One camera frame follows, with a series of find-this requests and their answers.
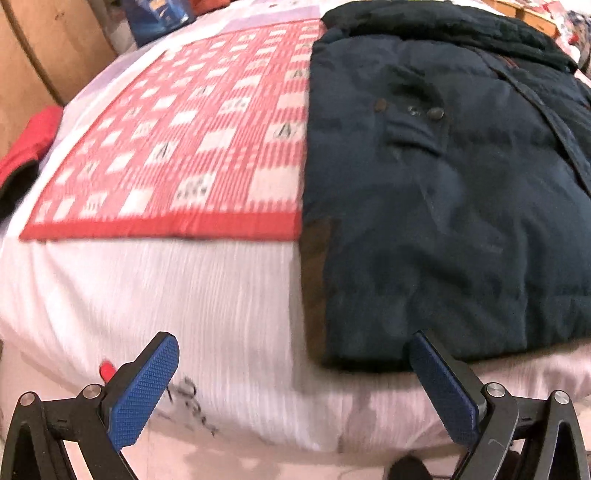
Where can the wooden nightstand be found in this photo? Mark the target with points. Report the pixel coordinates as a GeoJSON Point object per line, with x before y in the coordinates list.
{"type": "Point", "coordinates": [521, 14]}

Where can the red and black cloth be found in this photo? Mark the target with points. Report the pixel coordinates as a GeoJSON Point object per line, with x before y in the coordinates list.
{"type": "Point", "coordinates": [32, 138]}

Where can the red checkered blanket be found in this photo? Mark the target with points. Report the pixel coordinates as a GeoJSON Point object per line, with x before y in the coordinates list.
{"type": "Point", "coordinates": [184, 152]}

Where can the black round object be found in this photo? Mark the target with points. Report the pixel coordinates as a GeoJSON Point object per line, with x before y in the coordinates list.
{"type": "Point", "coordinates": [408, 468]}

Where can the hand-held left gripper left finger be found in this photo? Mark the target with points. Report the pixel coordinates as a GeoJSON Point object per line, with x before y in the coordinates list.
{"type": "Point", "coordinates": [141, 397]}

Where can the blue box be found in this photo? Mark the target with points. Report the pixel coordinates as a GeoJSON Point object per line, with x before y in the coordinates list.
{"type": "Point", "coordinates": [157, 16]}

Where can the wooden cabinet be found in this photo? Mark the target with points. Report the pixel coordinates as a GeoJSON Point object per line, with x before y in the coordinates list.
{"type": "Point", "coordinates": [41, 55]}

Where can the dark navy padded jacket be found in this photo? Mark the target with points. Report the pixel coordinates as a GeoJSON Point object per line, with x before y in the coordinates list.
{"type": "Point", "coordinates": [438, 207]}

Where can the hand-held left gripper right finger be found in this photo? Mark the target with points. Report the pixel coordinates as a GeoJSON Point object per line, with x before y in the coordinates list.
{"type": "Point", "coordinates": [445, 392]}

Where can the small red object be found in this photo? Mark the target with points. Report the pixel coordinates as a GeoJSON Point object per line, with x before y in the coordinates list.
{"type": "Point", "coordinates": [107, 370]}

